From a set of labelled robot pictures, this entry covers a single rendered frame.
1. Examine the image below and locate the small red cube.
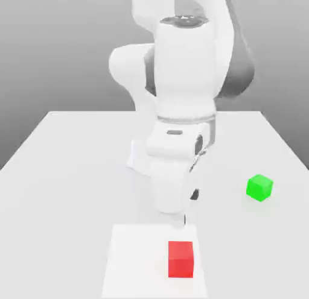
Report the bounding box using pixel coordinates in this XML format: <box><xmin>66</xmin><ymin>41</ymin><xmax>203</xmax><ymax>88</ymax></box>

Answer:
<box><xmin>168</xmin><ymin>241</ymin><xmax>195</xmax><ymax>279</ymax></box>

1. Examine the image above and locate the small green cube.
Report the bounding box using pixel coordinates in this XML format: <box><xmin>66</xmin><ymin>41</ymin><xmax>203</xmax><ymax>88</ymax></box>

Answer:
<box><xmin>246</xmin><ymin>174</ymin><xmax>275</xmax><ymax>203</ymax></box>

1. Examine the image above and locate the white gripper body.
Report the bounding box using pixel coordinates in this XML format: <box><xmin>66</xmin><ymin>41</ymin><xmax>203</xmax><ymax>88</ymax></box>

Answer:
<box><xmin>150</xmin><ymin>156</ymin><xmax>200</xmax><ymax>215</ymax></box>

